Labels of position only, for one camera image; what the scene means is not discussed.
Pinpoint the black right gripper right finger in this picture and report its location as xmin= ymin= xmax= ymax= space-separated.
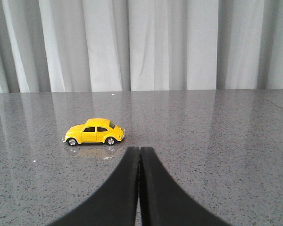
xmin=140 ymin=147 xmax=229 ymax=226

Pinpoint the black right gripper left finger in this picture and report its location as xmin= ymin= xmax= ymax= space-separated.
xmin=51 ymin=147 xmax=140 ymax=226

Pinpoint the yellow toy beetle car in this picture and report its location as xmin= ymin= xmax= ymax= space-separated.
xmin=62 ymin=118 xmax=125 ymax=146

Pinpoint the white pleated curtain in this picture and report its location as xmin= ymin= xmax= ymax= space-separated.
xmin=0 ymin=0 xmax=283 ymax=93

